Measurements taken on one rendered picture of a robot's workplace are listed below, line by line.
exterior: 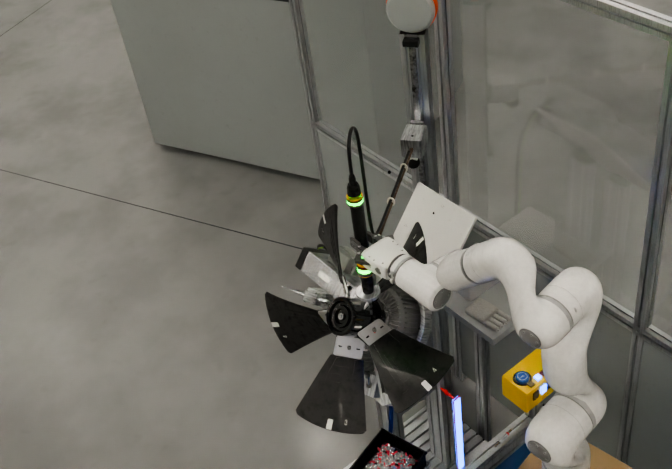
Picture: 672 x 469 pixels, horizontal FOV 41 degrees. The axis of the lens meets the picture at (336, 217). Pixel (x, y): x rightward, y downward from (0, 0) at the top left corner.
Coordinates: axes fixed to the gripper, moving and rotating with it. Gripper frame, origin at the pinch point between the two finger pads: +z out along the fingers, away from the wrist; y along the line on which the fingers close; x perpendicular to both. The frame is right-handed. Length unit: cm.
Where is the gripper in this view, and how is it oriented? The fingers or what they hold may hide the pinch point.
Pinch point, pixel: (361, 240)
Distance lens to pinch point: 247.6
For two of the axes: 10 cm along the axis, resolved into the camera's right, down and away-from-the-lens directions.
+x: -1.3, -7.6, -6.4
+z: -6.2, -4.5, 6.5
